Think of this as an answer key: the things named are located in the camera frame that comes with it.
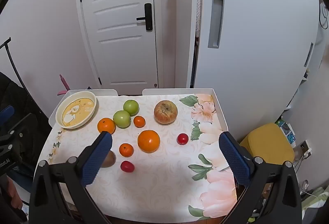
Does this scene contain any yellow stool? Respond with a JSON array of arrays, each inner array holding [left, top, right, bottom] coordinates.
[[239, 123, 295, 166]]

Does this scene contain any white panelled door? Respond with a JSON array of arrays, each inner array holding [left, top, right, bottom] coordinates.
[[75, 0, 165, 89]]

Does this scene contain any wall power outlet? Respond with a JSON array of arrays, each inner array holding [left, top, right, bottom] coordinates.
[[298, 140, 313, 159]]

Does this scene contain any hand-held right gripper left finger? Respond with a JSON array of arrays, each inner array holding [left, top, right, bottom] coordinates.
[[29, 131, 114, 224]]

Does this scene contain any person's left hand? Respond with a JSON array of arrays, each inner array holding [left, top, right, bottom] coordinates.
[[6, 176, 24, 210]]

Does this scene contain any small tangerine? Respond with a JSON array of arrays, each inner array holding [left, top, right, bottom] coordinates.
[[119, 143, 134, 158], [133, 115, 146, 128]]

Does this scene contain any pink plastic object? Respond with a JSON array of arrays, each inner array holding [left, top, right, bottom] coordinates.
[[57, 74, 71, 96]]

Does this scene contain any blue printed box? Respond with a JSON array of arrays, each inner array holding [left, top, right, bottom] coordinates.
[[276, 117, 297, 145]]

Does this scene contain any medium orange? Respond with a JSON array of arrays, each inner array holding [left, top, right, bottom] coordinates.
[[97, 117, 116, 135]]

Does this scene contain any black metal stand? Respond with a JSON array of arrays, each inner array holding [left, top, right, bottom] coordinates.
[[0, 37, 44, 118]]

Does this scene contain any black door lock handle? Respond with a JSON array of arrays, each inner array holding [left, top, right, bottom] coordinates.
[[136, 3, 153, 32]]

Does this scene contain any green apple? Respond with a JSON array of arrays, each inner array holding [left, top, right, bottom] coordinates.
[[113, 110, 131, 128], [123, 100, 140, 116]]

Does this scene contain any brown kiwi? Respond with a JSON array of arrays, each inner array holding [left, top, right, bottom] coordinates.
[[100, 150, 117, 168]]

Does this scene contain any white rimmed table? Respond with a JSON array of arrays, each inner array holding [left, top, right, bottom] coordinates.
[[33, 88, 238, 223]]

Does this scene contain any yellow cartoon plate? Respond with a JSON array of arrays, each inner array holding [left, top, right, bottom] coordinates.
[[56, 91, 97, 129]]

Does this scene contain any white sliding door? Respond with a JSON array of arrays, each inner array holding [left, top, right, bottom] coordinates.
[[191, 0, 323, 142]]

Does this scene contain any green blanket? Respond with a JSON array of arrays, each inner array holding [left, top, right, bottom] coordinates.
[[301, 187, 329, 224]]

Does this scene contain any black hanging cable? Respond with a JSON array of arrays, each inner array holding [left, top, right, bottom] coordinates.
[[318, 0, 329, 31]]

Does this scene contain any large orange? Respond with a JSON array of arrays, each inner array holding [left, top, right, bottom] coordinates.
[[137, 129, 161, 153]]

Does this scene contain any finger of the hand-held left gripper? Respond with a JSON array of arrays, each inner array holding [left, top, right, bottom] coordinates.
[[0, 113, 34, 142], [0, 106, 15, 125]]

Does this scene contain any grey recessed door handle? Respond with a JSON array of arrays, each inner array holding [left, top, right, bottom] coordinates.
[[208, 0, 225, 49]]

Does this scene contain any large russet red apple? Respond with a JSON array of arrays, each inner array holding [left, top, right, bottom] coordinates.
[[154, 100, 178, 125]]

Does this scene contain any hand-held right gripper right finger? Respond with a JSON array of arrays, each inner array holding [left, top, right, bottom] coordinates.
[[218, 131, 302, 224]]

